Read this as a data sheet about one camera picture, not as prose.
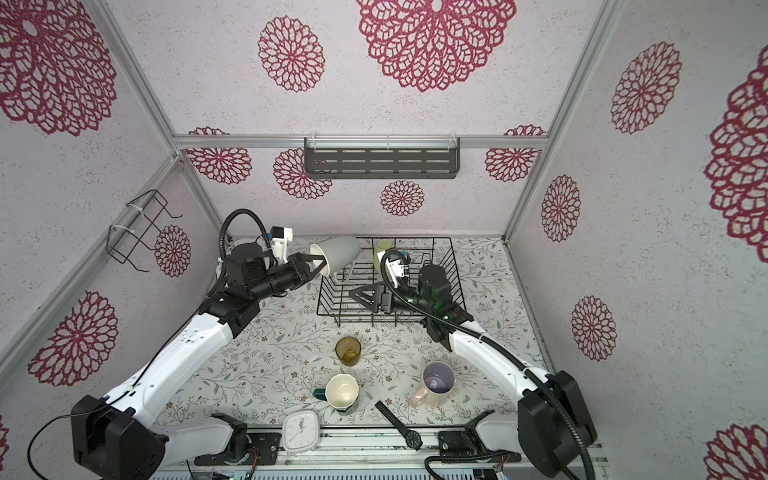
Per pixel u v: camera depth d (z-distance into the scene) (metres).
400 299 0.65
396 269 0.66
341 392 0.82
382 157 0.99
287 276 0.65
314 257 0.70
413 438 0.75
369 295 0.73
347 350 0.91
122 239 0.73
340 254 0.67
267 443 0.75
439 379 0.81
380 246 1.02
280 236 0.67
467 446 0.66
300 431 0.75
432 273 0.59
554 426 0.40
